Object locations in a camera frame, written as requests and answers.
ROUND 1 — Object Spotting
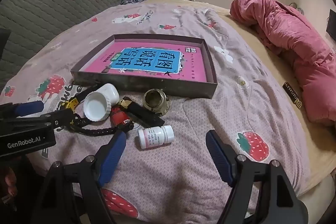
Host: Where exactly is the white plastic jar lid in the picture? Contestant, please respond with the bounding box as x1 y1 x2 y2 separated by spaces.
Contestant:
83 92 112 122

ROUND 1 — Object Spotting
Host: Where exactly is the pink strawberry print bedsheet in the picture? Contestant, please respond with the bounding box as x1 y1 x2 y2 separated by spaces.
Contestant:
1 3 310 223

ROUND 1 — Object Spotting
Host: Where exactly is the shallow dark cardboard box tray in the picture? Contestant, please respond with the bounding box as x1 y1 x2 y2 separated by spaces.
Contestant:
71 34 218 98

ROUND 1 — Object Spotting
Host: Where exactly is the black and gold box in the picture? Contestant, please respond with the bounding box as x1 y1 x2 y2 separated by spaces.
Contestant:
118 97 165 127

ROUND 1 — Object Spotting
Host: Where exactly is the rolled pink quilt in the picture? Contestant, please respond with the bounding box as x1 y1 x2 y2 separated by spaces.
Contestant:
230 0 335 125

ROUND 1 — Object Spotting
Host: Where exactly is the black wall television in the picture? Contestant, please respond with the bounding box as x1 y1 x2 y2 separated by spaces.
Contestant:
326 9 336 41

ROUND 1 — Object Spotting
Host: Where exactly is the yellow black wrist watch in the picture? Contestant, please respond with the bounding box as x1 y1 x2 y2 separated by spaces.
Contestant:
58 85 119 136

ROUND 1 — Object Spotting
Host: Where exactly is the metal camera lens ring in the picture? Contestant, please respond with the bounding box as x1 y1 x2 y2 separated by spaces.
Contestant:
142 88 171 117

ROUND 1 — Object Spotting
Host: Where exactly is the pink and blue book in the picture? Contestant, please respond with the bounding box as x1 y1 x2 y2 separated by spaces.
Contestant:
79 39 207 83

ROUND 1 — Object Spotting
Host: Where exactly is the white pill bottle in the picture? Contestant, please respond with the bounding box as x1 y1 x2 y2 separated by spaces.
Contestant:
138 125 175 149

